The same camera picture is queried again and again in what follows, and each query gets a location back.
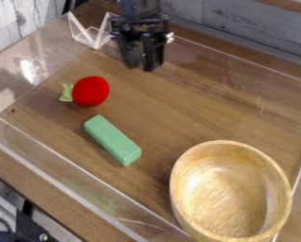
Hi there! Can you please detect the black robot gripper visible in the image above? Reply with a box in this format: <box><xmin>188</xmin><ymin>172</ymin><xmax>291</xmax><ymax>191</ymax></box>
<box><xmin>110</xmin><ymin>0</ymin><xmax>174</xmax><ymax>72</ymax></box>

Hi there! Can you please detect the wooden bowl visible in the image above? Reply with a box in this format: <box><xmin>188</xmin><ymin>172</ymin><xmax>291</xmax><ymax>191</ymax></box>
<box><xmin>170</xmin><ymin>140</ymin><xmax>291</xmax><ymax>242</ymax></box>

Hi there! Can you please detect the green rectangular block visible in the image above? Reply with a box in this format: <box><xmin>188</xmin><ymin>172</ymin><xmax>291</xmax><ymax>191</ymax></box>
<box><xmin>83</xmin><ymin>114</ymin><xmax>142</xmax><ymax>166</ymax></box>

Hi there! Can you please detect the black clamp with screw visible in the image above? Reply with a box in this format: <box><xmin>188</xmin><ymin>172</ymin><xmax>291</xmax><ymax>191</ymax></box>
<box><xmin>15</xmin><ymin>211</ymin><xmax>59</xmax><ymax>242</ymax></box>

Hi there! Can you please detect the clear acrylic front barrier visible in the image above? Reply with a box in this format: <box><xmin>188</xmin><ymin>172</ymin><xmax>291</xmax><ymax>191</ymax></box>
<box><xmin>0</xmin><ymin>118</ymin><xmax>193</xmax><ymax>242</ymax></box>

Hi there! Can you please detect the black cable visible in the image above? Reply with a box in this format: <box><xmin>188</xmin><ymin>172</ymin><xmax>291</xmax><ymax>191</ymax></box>
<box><xmin>0</xmin><ymin>215</ymin><xmax>15</xmax><ymax>242</ymax></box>

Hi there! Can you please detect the red plush strawberry toy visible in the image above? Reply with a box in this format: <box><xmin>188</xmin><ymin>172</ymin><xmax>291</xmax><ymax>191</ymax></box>
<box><xmin>59</xmin><ymin>76</ymin><xmax>110</xmax><ymax>107</ymax></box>

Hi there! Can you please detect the clear acrylic corner bracket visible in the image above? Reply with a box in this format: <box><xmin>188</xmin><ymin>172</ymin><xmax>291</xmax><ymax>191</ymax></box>
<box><xmin>67</xmin><ymin>12</ymin><xmax>115</xmax><ymax>49</ymax></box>

